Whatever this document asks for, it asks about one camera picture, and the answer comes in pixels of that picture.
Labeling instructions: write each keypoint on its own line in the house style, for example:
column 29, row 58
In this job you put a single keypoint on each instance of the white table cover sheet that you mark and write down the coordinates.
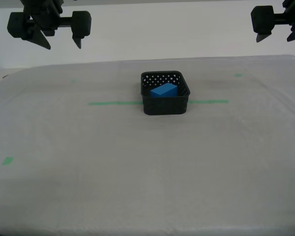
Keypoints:
column 147, row 159

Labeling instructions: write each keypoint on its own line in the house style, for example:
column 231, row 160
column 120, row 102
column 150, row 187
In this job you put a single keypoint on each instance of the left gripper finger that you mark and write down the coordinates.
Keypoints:
column 16, row 24
column 81, row 23

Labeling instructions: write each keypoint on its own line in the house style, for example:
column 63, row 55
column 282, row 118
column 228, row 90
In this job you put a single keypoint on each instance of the black perforated plastic basket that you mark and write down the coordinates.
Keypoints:
column 164, row 107

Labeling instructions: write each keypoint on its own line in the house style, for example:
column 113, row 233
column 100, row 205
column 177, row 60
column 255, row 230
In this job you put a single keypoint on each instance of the long green tape strip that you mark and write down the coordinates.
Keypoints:
column 113, row 103

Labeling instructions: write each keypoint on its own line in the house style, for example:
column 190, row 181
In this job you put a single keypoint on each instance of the blue rectangular block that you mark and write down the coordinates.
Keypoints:
column 163, row 91

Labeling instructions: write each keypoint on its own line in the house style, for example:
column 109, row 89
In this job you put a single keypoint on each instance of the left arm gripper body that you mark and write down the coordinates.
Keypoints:
column 43, row 14

